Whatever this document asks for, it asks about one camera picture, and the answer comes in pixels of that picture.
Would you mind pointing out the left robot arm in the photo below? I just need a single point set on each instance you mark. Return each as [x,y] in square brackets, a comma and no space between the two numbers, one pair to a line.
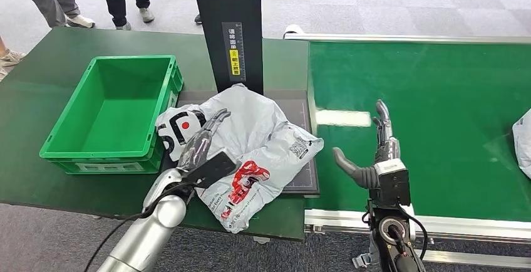
[145,237]

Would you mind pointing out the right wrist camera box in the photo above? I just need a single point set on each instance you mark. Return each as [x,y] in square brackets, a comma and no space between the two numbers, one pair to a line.
[390,187]

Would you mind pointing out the label on machine column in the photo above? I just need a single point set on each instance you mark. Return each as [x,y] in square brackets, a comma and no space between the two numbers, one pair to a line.
[234,50]

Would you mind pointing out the green plastic crate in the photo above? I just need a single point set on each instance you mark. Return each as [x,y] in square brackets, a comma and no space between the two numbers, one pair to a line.
[112,108]

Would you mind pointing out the green table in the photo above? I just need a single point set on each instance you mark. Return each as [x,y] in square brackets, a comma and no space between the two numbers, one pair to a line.
[41,95]

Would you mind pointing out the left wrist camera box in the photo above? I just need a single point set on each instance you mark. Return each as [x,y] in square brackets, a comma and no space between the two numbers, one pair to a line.
[211,168]

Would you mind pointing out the grey plastic mailer bag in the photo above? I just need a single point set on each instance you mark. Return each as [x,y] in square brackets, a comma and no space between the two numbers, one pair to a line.
[523,145]
[257,137]

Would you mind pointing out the white crate label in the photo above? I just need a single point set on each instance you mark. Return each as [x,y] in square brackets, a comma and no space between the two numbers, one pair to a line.
[108,166]

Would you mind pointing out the green conveyor belt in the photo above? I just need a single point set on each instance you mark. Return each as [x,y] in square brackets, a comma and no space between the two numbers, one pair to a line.
[456,95]

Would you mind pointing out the black inbound machine column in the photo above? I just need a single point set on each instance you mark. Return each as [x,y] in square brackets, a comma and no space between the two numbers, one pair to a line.
[226,0]

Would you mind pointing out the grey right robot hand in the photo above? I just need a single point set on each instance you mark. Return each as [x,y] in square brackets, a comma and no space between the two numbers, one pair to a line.
[388,149]

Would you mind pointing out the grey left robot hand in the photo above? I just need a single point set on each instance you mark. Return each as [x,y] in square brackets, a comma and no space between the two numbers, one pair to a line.
[199,145]

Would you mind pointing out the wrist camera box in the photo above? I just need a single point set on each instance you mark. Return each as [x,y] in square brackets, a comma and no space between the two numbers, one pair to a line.
[390,187]
[211,168]

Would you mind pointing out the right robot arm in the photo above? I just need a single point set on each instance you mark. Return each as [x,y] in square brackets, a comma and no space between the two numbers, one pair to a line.
[415,262]

